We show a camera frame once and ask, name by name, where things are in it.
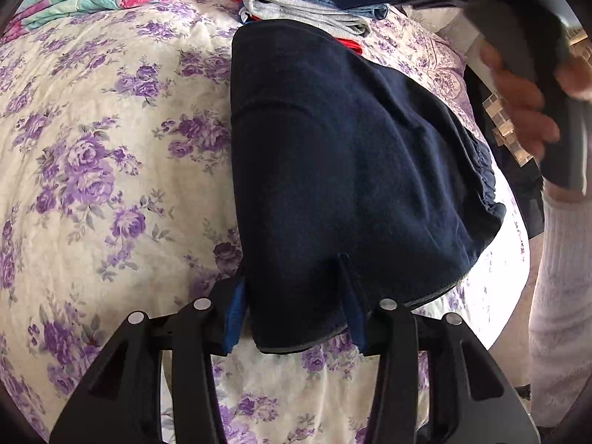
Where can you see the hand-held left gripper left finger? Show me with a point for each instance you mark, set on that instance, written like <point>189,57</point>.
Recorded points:
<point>236,310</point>

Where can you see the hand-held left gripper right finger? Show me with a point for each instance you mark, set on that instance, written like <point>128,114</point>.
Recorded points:
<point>354,314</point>

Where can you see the navy blue pants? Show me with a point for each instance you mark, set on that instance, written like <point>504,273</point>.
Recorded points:
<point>347,171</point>

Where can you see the person's right hand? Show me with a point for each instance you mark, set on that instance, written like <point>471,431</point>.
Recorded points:
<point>518,101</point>

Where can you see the folded grey garment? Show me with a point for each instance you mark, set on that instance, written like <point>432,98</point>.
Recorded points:
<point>300,16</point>

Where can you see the folded red garment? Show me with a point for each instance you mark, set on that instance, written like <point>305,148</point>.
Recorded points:
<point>351,46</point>

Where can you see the beige striped curtain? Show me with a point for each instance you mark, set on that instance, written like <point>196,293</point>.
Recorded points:
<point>506,129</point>

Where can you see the purple floral bedsheet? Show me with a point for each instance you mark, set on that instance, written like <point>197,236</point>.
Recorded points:
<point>115,148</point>

